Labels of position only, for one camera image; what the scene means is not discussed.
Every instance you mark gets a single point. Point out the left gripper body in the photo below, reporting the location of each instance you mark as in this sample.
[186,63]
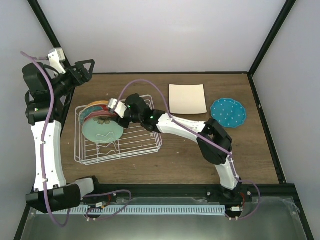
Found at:
[77,82]

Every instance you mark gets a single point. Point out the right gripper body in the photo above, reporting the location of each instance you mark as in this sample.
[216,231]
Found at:
[124,125]

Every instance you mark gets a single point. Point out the mint green flower plate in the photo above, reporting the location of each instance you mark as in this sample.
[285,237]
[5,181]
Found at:
[102,130]

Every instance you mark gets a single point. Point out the pink polka dot plate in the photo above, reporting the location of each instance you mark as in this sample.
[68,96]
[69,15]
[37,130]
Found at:
[99,114]

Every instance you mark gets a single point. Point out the red and teal plate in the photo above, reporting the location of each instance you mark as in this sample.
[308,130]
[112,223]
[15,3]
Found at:
[91,109]

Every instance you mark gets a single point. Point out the square cream plate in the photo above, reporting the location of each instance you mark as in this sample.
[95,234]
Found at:
[187,99]

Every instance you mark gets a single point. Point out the teal polka dot plate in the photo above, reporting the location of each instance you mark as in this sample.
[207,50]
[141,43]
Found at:
[228,112]

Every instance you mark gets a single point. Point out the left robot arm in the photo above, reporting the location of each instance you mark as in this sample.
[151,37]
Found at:
[46,115]

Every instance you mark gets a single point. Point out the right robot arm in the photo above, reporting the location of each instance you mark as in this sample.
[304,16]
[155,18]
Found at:
[214,142]

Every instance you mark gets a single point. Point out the orange polka dot plate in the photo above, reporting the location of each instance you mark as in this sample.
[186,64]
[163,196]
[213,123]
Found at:
[99,102]

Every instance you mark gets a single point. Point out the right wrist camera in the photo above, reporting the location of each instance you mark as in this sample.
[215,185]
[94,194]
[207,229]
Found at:
[117,107]

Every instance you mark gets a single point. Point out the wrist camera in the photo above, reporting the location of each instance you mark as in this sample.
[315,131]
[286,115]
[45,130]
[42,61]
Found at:
[117,107]
[56,57]

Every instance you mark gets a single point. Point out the white wire dish rack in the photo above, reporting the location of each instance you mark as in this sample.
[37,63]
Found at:
[135,141]

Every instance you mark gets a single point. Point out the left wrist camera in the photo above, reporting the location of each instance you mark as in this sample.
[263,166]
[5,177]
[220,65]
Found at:
[56,57]

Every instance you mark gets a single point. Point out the left black frame post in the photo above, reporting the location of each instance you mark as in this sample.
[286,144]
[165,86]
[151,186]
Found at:
[42,19]

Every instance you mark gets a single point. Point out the black frame post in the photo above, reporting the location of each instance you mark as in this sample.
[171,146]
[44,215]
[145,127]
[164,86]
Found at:
[42,19]
[277,25]

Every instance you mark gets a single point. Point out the white slotted cable duct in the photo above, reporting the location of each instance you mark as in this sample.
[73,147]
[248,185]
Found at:
[202,210]

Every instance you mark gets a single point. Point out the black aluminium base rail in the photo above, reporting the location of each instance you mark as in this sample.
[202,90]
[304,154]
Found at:
[210,192]

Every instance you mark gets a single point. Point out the right black frame post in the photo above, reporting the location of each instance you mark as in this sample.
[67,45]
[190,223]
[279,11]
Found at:
[277,25]

